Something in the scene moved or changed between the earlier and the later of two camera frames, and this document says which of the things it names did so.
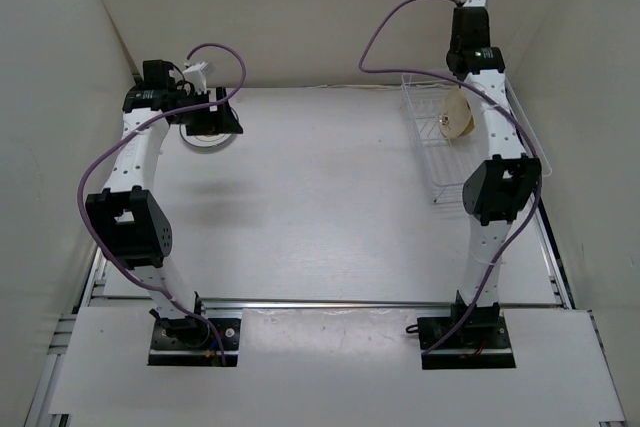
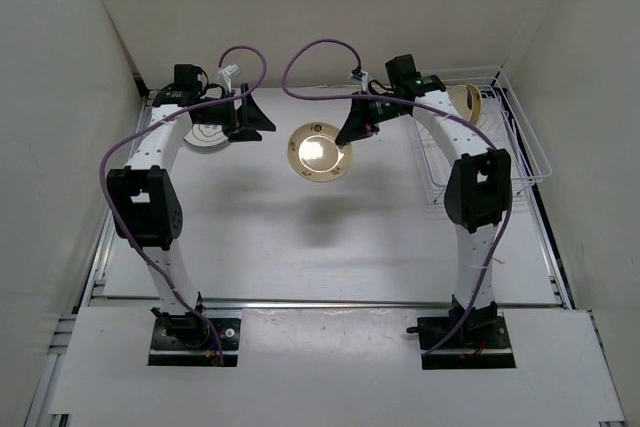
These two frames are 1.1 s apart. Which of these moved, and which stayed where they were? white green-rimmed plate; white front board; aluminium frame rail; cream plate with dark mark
Moved: cream plate with dark mark
Stayed: white front board; aluminium frame rail; white green-rimmed plate
